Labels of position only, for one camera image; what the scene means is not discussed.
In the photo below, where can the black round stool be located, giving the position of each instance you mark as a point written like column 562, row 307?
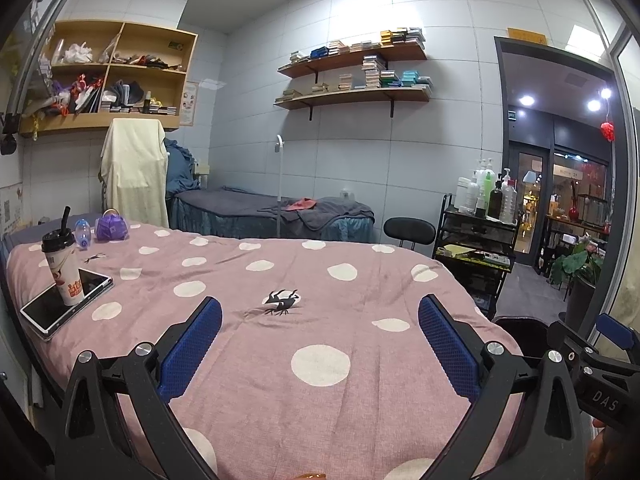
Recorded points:
column 409, row 232

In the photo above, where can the milk tea cup black lid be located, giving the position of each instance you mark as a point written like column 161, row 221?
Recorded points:
column 62, row 270

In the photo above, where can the black trolley cart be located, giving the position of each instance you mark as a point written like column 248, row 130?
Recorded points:
column 480, row 232

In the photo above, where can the chair with cream cover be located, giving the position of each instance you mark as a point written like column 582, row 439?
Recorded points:
column 135, row 170

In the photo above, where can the green pump bottle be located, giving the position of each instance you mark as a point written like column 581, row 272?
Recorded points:
column 488, row 190

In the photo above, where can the round ceiling light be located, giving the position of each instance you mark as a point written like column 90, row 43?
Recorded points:
column 526, row 100
column 593, row 105

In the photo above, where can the white floor lamp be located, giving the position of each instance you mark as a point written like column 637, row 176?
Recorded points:
column 280, row 170

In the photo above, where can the yellow cloth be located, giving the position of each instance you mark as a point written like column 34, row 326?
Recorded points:
column 457, row 250

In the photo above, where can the grey massage bed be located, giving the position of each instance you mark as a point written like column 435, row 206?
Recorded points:
column 240, row 210

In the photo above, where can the yellow door sign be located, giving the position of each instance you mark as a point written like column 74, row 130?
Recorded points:
column 527, row 37

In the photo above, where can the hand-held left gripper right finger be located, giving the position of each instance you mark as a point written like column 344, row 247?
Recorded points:
column 447, row 345

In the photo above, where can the wall poster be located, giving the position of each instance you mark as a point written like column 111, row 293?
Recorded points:
column 189, row 104

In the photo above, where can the white lampshade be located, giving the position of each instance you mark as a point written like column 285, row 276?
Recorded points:
column 529, row 176

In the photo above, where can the short wooden wall shelf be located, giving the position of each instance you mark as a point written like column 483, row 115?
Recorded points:
column 350, row 57

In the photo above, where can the pile of red white ribbons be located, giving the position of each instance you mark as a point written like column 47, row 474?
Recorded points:
column 75, row 95

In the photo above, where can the yellow hanging ornament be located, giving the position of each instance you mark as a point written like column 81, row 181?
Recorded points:
column 35, row 126

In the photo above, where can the row of small flat boxes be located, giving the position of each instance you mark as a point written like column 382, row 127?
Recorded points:
column 120, row 108

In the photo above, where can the glass double door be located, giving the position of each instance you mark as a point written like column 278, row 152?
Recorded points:
column 530, row 210

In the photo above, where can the small black hairpin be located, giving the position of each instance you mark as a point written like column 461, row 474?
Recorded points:
column 94, row 258

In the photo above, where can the purple pouch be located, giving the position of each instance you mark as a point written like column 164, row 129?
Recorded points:
column 111, row 227

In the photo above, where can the white pump bottle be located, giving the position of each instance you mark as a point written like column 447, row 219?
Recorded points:
column 467, row 192

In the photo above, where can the tablet in clear case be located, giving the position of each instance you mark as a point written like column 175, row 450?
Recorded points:
column 45, row 312

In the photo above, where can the red cloth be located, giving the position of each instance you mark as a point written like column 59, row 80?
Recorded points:
column 302, row 203

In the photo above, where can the red hanging ornament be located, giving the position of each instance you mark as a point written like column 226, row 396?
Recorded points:
column 607, row 130

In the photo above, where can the long wooden wall shelf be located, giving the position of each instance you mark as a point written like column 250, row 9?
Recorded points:
column 350, row 96

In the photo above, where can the small blue bottle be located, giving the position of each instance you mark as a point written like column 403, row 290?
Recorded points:
column 82, row 235

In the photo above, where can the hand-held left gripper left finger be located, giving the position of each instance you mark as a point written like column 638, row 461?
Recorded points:
column 192, row 345

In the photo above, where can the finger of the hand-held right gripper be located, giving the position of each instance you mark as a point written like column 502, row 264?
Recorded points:
column 565, row 335
column 615, row 332

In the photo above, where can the pink dotted blanket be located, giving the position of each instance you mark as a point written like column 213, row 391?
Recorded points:
column 300, row 260

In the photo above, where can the blue bedding pile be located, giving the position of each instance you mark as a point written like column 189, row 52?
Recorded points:
column 177, row 165

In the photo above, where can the red vase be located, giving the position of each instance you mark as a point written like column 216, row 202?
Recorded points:
column 573, row 212

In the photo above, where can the dark brown trash bin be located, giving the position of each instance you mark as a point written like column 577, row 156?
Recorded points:
column 520, row 335

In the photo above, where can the clear pump bottle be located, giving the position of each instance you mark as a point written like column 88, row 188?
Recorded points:
column 508, row 202

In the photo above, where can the potted green plant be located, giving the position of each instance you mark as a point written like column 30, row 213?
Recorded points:
column 580, row 265

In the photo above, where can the wooden wall cabinet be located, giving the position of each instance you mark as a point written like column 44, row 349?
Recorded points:
column 75, row 122

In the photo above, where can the white plastic bag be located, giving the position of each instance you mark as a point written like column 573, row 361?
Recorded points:
column 77, row 52

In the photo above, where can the stacks of boxes with blue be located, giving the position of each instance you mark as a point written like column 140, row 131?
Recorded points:
column 320, row 52

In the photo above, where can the person's right hand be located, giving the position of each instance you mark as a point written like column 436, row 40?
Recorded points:
column 607, row 452

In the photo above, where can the white wall notice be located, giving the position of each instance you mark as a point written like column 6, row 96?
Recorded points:
column 10, row 205

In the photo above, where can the dark brown pump bottle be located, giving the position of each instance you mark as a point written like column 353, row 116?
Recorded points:
column 495, row 202

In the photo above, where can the wooden wall shelves with boxes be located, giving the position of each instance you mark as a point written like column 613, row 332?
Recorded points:
column 372, row 72

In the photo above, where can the white power strip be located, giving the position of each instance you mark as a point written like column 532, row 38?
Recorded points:
column 495, row 258

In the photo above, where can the black hair clip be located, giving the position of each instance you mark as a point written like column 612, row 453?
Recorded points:
column 282, row 302

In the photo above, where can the dark folded clothes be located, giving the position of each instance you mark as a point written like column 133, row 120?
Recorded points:
column 125, row 92

